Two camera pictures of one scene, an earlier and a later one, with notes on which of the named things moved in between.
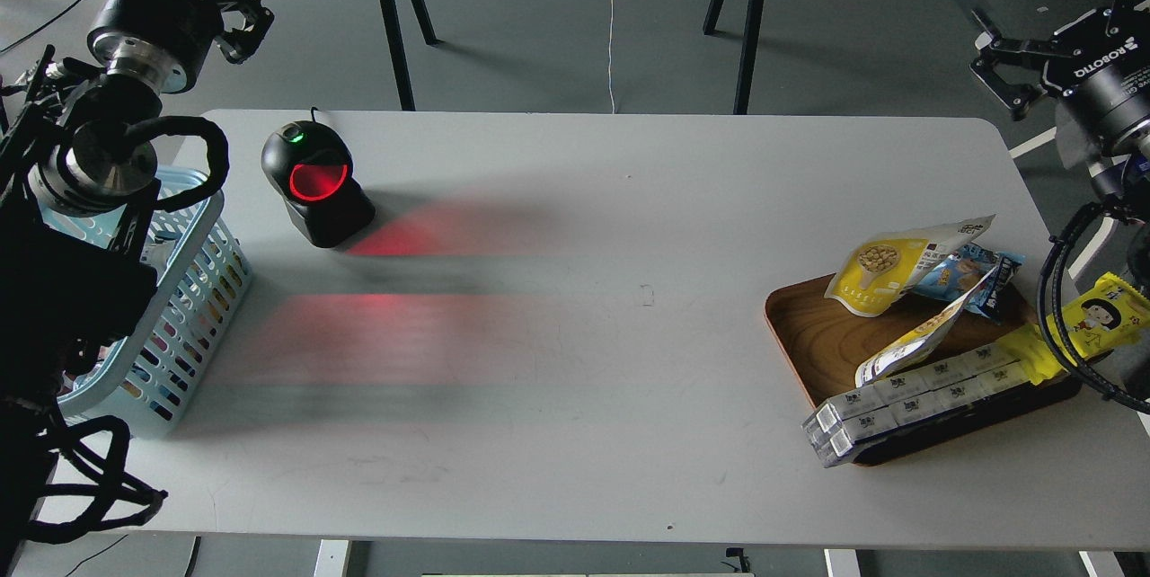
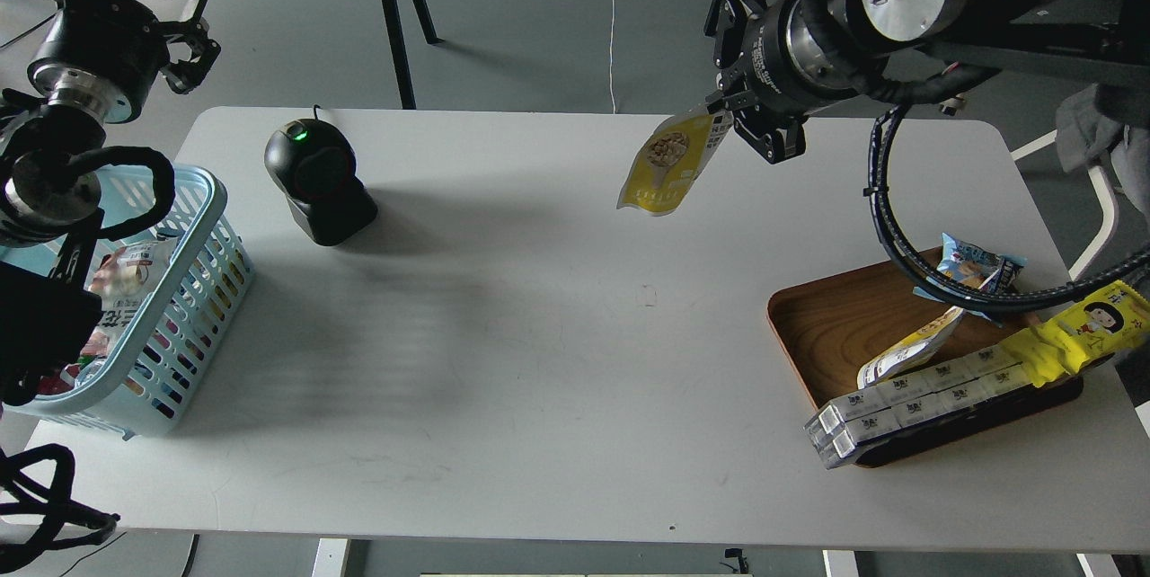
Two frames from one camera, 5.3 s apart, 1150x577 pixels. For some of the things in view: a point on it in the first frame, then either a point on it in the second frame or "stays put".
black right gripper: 1103,40 to 753,81
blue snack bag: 965,267 stays put
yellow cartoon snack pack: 1108,316 stays put
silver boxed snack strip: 853,414 stays put
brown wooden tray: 824,345 stays put
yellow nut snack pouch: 879,270 to 671,159
